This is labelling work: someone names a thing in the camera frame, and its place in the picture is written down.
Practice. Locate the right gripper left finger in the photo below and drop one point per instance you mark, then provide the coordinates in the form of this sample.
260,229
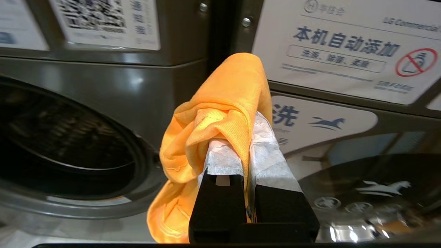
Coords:
217,203

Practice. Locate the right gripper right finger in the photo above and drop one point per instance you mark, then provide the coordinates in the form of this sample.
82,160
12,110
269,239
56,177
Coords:
275,196

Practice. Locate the orange cloth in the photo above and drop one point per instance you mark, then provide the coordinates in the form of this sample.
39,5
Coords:
210,134

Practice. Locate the washing machine door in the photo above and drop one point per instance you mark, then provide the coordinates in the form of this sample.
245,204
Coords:
375,199

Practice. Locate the grey washing machine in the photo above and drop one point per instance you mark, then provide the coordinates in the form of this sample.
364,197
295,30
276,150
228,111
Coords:
86,120
344,103

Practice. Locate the white horse logo sticker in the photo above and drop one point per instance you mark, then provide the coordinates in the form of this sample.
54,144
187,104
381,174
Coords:
317,122

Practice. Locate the white instruction label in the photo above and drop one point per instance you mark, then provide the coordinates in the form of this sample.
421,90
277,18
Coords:
348,48

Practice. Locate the white code label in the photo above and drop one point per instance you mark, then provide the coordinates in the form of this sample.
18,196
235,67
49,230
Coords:
106,22

